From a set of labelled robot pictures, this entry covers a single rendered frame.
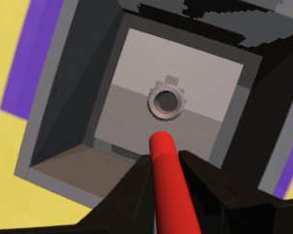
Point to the grey square plate with hole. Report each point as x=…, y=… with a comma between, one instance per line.
x=150, y=66

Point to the grey open box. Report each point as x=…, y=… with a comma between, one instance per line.
x=59, y=151

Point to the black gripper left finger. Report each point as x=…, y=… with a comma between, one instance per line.
x=127, y=209

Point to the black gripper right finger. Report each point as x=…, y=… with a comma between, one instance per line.
x=224, y=204

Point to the red peg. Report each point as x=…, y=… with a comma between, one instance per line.
x=174, y=211

